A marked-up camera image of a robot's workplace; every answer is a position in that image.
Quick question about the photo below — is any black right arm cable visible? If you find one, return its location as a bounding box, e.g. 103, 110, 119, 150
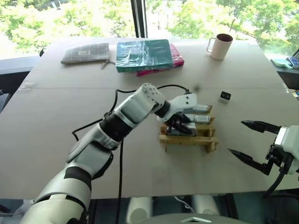
263, 163, 289, 199

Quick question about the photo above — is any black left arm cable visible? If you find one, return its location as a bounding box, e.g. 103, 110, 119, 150
71, 84, 190, 200

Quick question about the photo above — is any grey fabric pencil pouch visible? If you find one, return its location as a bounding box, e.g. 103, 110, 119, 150
60, 42, 116, 69

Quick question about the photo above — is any small black white camera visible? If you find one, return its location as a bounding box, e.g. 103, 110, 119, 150
219, 91, 232, 103

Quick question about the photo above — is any pink mug with handle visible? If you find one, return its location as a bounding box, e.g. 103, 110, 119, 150
206, 33, 234, 61

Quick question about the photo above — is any thin white cable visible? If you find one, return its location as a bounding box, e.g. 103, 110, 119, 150
174, 196, 195, 212

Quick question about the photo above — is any teal wrapped book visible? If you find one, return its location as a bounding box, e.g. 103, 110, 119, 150
115, 39, 174, 73

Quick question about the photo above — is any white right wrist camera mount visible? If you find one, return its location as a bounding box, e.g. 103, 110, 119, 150
274, 125, 299, 175

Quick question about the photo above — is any small wooden rack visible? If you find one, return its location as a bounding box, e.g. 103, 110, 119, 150
159, 105, 220, 154

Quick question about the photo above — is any white rounded shape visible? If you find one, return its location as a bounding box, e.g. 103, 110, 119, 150
127, 196, 154, 224

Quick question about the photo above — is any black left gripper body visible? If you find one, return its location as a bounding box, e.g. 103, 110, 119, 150
163, 112, 189, 128

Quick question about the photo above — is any silver cylindrical camera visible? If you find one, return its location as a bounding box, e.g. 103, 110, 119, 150
195, 104, 213, 114
188, 113, 214, 124

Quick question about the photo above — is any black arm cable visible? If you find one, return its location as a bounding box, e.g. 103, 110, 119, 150
71, 84, 190, 200
263, 163, 289, 199

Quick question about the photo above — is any pink book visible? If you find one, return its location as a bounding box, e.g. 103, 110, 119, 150
136, 42, 185, 77

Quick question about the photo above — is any black window frame post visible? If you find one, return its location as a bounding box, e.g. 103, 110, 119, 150
130, 0, 149, 38

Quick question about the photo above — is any green and blue item stack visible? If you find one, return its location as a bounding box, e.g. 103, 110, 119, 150
271, 55, 299, 70

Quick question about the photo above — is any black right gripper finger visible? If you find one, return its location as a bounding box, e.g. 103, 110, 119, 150
228, 147, 274, 176
241, 119, 281, 135

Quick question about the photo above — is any black side cabinet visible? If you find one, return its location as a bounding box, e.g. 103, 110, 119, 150
271, 50, 299, 90

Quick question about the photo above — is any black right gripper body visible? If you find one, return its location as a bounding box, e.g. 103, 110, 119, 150
266, 144, 294, 169

